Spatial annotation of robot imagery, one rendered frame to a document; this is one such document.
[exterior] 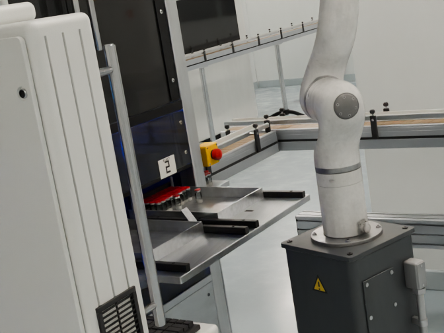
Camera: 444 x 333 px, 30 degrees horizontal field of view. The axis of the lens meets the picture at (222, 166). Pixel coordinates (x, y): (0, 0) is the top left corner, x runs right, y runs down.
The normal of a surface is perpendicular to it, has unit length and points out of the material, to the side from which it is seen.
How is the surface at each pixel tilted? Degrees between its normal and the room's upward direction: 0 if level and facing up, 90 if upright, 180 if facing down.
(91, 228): 90
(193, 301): 90
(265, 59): 90
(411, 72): 90
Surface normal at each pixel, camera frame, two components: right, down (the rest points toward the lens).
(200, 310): 0.83, 0.00
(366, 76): -0.54, 0.26
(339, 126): 0.18, 0.73
